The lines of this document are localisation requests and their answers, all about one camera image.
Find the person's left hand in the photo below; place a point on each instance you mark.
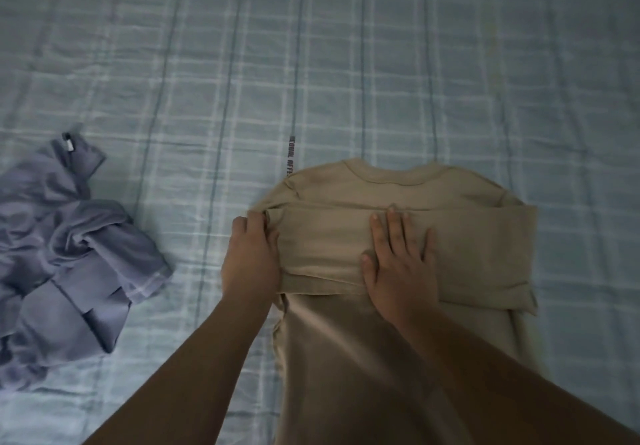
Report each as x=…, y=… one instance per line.
x=249, y=264

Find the person's right hand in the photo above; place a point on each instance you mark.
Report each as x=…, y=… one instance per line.
x=402, y=284

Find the person's right middle finger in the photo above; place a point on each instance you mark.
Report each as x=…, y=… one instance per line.
x=396, y=232

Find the person's right little finger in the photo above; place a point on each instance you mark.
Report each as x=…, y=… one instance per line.
x=430, y=247

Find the person's right thumb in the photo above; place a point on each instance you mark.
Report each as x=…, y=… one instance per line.
x=369, y=272

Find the person's left thumb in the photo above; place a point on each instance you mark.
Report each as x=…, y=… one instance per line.
x=274, y=244

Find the beige shirt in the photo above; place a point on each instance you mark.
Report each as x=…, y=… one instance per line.
x=470, y=249

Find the person's right forearm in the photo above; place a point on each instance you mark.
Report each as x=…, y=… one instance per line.
x=500, y=389

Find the person's left forearm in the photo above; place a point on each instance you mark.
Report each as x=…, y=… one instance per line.
x=195, y=369

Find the light blue plaid bed sheet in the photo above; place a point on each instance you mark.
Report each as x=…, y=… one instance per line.
x=380, y=59

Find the crumpled purple-grey garment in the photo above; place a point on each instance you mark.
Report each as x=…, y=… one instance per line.
x=65, y=259

